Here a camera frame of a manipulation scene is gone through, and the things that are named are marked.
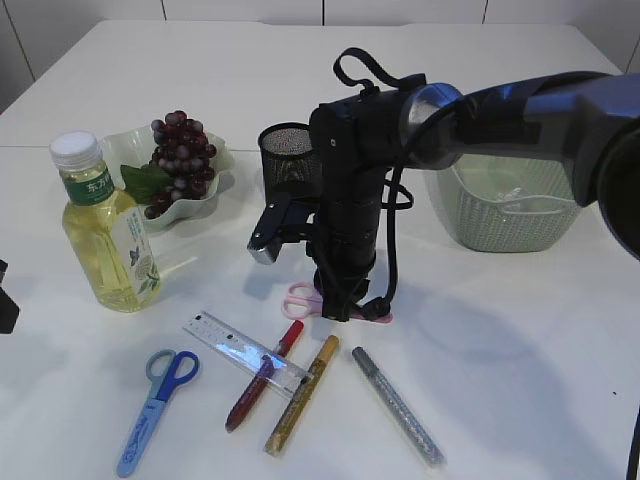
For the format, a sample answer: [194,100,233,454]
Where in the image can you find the clear plastic ruler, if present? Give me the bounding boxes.
[183,311,313,399]

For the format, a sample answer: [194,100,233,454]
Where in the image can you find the green woven plastic basket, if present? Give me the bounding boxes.
[427,154,580,253]

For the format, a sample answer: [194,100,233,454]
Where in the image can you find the pink purple capped scissors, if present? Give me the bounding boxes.
[281,282,393,324]

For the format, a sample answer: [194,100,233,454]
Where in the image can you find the pale green wavy plate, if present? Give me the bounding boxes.
[99,126,235,232]

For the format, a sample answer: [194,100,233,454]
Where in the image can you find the silver glitter pen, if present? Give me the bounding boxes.
[351,346,446,468]

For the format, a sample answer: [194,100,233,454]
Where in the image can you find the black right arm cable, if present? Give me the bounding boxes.
[333,47,427,322]

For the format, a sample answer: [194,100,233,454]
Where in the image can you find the red glitter pen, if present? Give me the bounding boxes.
[225,320,304,433]

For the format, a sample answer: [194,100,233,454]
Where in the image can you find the blue capped scissors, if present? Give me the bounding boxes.
[116,349,200,478]

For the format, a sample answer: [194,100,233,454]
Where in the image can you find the yellow tea bottle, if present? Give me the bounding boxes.
[49,131,160,313]

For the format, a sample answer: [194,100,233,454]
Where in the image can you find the clear plastic sheet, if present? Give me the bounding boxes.
[495,187,523,203]

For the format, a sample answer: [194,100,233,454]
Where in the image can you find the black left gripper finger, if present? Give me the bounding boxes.
[0,287,20,334]

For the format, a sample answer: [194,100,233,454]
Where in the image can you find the purple grape bunch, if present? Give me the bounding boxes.
[120,110,218,220]

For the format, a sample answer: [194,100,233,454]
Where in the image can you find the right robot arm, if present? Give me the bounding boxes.
[309,72,639,321]

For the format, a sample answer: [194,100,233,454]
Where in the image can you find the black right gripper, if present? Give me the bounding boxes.
[314,167,388,322]

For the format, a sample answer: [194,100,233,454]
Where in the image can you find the gold glitter pen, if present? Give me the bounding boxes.
[264,335,340,457]

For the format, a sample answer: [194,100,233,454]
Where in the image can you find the black mesh pen holder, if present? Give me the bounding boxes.
[258,122,322,199]

